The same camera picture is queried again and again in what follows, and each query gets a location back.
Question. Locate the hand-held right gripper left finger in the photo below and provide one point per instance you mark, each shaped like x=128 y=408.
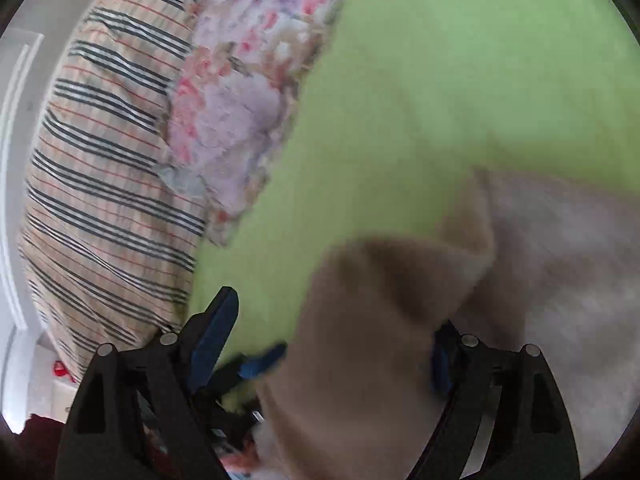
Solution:
x=215 y=335

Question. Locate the white door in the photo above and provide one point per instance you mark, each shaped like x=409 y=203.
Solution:
x=15 y=160

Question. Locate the purple peony print pillow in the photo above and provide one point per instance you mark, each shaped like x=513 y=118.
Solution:
x=225 y=110

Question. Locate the dark red cloth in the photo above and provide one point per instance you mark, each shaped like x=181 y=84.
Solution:
x=42 y=440

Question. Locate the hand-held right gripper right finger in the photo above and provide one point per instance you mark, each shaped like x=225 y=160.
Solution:
x=442 y=360

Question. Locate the small red object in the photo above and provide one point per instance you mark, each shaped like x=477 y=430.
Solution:
x=61 y=371

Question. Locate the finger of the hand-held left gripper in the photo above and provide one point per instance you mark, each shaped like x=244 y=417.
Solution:
x=260 y=362

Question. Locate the light green bed sheet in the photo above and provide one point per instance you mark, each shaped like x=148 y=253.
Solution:
x=425 y=110

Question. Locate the beige knit sweater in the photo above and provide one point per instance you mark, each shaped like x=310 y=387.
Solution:
x=375 y=335

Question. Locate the beige plaid quilt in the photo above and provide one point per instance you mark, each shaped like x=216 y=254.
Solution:
x=100 y=185

